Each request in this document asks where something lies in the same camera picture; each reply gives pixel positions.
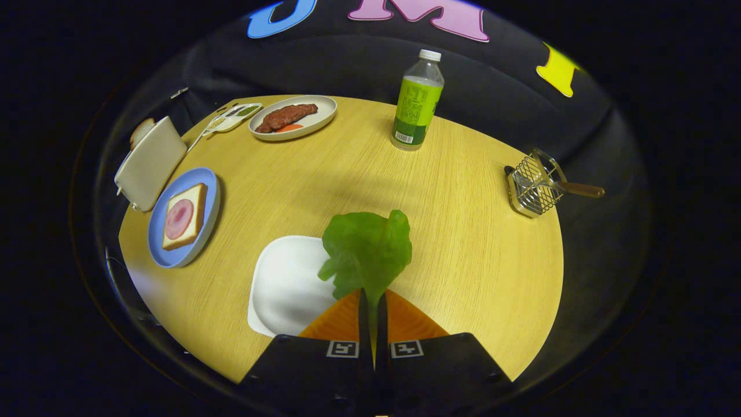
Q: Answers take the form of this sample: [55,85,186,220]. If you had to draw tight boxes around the bread slice with ham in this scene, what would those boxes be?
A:
[162,183,208,251]

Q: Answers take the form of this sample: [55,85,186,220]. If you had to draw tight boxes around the white divided bean dish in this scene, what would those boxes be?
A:
[203,103,263,137]

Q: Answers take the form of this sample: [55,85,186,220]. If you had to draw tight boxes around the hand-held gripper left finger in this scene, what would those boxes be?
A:
[239,288,377,415]

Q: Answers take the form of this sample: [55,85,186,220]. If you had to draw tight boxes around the toasted bread slice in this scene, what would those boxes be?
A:
[129,118,157,150]

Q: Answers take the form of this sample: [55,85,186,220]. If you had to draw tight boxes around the beige round plate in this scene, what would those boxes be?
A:
[248,95,338,141]

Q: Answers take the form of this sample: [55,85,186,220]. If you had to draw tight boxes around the metal wire holder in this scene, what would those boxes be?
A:
[505,148,568,219]

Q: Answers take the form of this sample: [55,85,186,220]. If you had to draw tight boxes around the black backdrop cloth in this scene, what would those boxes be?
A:
[93,0,655,371]

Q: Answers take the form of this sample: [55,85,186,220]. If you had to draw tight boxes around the white square plate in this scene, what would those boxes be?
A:
[248,235,339,338]

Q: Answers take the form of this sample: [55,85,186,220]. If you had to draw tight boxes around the blue round plate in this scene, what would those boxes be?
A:
[148,167,221,269]

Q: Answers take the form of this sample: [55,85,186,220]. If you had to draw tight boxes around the green lettuce leaf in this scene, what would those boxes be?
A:
[317,210,413,365]

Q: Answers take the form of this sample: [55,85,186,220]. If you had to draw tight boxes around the green label plastic bottle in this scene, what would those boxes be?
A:
[391,49,445,152]

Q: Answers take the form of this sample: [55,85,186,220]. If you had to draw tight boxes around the white toaster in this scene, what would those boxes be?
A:
[114,116,188,213]

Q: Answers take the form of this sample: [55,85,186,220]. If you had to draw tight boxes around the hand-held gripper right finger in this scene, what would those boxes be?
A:
[375,288,513,413]

